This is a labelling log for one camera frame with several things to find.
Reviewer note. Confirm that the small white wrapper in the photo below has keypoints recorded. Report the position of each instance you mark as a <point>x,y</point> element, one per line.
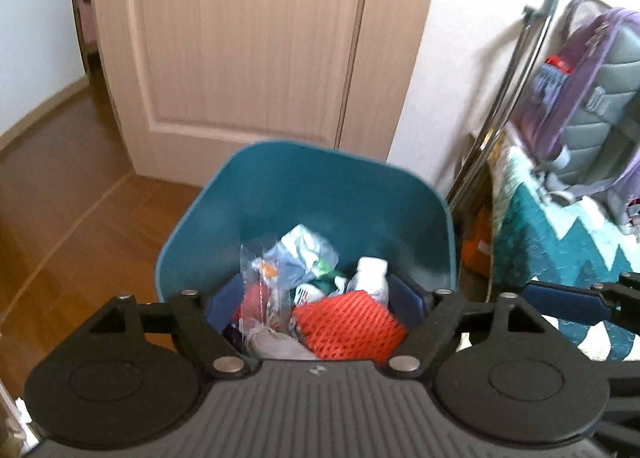
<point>310,294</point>

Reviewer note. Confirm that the red foam net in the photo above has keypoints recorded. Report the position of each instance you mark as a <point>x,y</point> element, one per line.
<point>350,330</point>

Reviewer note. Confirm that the white plastic bottle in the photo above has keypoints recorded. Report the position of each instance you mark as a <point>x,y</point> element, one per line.
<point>372,279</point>

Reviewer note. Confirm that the blue white wrapper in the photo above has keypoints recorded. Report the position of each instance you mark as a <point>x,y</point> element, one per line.
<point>300,248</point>

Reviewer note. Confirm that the teal zigzag quilt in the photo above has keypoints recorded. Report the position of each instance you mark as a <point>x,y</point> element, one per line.
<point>530,238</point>

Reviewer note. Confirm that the clear plastic tray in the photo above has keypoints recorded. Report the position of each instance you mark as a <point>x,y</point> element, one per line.
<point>265,283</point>

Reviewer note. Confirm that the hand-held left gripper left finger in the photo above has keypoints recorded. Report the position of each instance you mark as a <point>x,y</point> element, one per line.
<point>222,305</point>

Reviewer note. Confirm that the light wooden door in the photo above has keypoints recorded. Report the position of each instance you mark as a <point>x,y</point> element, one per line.
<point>250,38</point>

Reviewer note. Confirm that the purple grey backpack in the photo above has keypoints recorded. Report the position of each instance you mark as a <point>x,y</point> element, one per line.
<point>600,113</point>

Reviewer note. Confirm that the orange bag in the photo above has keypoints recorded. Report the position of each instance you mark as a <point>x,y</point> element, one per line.
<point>475,238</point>

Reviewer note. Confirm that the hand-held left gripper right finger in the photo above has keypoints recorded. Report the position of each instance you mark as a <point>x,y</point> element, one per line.
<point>407,295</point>

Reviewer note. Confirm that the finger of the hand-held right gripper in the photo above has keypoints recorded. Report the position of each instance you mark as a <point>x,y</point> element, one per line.
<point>565,300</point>

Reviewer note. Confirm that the pink plastic bag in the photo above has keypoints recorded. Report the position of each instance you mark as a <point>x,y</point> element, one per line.
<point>275,344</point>

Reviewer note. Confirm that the teal plastic trash bin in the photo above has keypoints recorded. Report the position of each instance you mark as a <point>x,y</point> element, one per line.
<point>310,188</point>

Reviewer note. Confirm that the red bottle cap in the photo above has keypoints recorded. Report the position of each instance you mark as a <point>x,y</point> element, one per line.
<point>557,65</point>

